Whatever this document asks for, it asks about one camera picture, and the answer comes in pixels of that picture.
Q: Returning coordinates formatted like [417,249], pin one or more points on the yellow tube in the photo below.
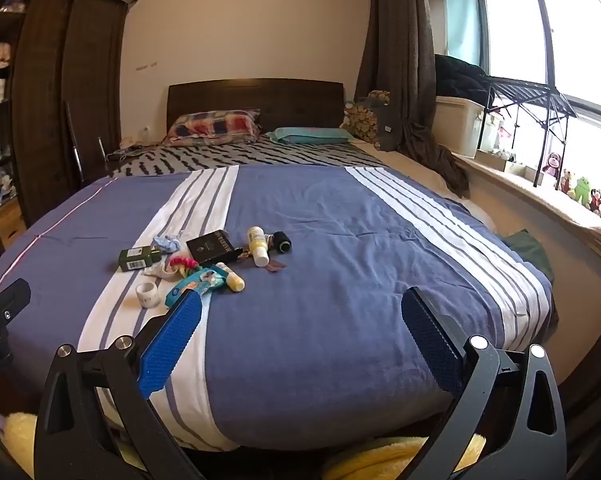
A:
[233,280]

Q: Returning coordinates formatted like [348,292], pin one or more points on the light blue crumpled cloth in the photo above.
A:
[166,242]

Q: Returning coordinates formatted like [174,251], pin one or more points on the black booklet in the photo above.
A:
[211,247]

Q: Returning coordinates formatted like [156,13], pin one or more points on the black thread spool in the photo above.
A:
[282,241]

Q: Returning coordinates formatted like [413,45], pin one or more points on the plaid pillow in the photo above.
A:
[210,127]

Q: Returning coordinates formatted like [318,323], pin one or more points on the teal pillow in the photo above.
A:
[310,135]

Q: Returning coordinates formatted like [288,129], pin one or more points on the patterned cushion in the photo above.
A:
[363,120]

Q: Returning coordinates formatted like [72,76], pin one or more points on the dark wooden wardrobe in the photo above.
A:
[70,100]

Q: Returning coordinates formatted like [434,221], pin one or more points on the black jacket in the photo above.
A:
[460,77]

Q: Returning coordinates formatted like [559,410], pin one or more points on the white tape roll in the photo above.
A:
[147,295]

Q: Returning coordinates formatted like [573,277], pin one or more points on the white bottle yellow cap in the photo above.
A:
[257,245]

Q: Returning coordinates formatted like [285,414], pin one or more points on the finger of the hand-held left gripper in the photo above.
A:
[8,302]

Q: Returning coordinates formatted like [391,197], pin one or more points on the green frog plush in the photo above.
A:
[580,189]

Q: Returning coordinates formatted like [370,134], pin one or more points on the window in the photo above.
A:
[580,50]

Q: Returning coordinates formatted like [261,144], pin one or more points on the brown plush toy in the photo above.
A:
[566,181]

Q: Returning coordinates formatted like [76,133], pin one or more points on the teal roller blind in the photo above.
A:
[460,15]

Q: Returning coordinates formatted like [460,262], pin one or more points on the brown curtain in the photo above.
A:
[405,60]

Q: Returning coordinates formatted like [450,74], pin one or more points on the black drying rack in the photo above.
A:
[525,90]

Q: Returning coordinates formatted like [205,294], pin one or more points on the green bottle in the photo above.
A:
[140,258]

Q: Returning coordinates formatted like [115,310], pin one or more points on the black red plush toy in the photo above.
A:
[596,200]

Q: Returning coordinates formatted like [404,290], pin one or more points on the white storage box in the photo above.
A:
[458,125]

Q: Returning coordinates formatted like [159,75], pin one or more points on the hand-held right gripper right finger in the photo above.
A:
[430,342]

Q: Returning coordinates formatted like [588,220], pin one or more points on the dark wooden headboard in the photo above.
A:
[280,100]

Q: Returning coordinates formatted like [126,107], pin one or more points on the striped cream grey bedding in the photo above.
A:
[330,285]

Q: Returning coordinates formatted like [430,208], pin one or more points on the teal packaged toy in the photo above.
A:
[200,282]

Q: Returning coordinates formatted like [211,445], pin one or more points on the black white patterned bed sheet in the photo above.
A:
[260,157]

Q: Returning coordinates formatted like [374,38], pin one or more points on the green cloth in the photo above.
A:
[527,252]

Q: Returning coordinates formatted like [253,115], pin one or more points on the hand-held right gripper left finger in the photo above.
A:
[173,337]

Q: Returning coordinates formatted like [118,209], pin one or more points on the purple monkey plush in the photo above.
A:
[551,165]

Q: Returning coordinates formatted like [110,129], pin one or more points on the pink yellow pipe cleaner toy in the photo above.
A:
[180,262]

